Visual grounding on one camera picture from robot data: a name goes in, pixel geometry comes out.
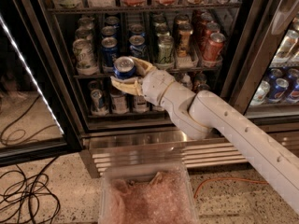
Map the orange extension cable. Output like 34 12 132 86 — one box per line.
193 176 269 200

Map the blue pepsi can right compartment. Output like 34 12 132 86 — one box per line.
267 78 289 103

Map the blue can column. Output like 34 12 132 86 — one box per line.
101 37 120 67
101 26 117 38
105 16 120 28

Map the white green can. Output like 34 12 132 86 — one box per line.
78 17 94 30
73 38 96 75
75 28 93 42

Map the brown drink bottle right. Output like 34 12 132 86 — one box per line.
133 96 149 113

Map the brown drink bottle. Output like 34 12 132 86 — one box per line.
133 96 149 113
110 90 129 114

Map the brown can bottom shelf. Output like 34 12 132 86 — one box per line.
196 84 210 92

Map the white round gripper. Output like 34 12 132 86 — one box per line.
110 56 175 106

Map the blue pepsi can rear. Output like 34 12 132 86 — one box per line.
129 24 146 36

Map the brown gold can rear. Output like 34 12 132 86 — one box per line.
174 14 190 26

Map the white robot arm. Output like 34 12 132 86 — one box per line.
111 56 299 214

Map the black tangled cable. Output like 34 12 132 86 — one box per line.
0 154 62 224

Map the brown gold can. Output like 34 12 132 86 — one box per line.
177 23 193 57
174 14 190 26

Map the clear plastic bin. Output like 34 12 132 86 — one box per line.
98 162 199 224

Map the clear water bottle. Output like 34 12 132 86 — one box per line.
180 74 192 90

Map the red can front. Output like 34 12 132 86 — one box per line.
203 33 226 62

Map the white green can rear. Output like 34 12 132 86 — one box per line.
78 17 94 30

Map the brown gold can front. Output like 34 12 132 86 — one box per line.
177 23 193 57

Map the red can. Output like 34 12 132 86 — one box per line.
199 22 221 51
197 12 214 32
203 33 226 62

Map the stainless steel fridge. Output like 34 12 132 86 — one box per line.
13 0 299 179

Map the red can rear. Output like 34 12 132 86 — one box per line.
197 12 214 32

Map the blue pepsi can front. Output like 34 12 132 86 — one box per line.
113 56 135 79

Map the pink bubble wrap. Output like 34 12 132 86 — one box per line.
104 172 196 224

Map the silver can right compartment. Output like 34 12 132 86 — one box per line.
250 80 270 105

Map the blue can rear left column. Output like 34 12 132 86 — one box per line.
105 16 120 28

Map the closed right glass door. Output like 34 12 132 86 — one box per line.
221 0 299 125

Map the blue can front left column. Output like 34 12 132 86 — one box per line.
101 37 120 67

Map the brown drink bottle left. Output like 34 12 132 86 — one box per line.
110 90 129 114

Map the open glass fridge door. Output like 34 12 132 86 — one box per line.
0 0 82 166

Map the blue pepsi can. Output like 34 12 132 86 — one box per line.
113 56 135 79
129 24 146 36
129 35 147 59

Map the white green can front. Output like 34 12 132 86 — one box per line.
73 38 96 75

